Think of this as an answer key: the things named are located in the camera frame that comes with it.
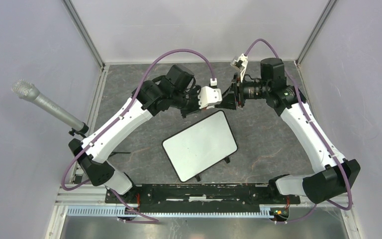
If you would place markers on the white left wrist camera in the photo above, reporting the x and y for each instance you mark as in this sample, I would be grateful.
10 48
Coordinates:
210 96

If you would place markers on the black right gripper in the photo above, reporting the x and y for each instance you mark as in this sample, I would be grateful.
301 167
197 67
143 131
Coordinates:
229 99

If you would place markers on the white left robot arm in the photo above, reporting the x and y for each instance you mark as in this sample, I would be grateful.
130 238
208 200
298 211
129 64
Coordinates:
176 89

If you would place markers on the silver microphone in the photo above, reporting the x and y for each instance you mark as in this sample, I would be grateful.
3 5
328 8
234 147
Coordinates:
28 92

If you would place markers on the small white whiteboard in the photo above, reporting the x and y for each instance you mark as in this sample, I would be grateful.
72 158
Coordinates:
200 146

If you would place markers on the aluminium frame rail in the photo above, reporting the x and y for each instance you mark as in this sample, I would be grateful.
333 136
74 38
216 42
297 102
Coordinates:
84 195

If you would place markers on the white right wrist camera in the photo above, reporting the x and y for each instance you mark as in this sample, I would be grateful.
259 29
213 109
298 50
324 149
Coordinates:
240 63

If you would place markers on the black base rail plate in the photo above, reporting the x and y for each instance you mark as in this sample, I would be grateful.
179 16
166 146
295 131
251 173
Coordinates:
204 198

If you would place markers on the toothed light blue strip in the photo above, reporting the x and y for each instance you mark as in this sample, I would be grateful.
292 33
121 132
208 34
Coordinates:
121 211

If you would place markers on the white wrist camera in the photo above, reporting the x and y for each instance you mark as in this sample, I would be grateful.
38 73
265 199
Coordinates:
240 63
210 96

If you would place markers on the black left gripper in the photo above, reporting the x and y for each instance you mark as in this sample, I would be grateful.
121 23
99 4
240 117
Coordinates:
195 109

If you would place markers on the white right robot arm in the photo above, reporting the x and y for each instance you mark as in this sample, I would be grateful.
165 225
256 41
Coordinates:
333 173

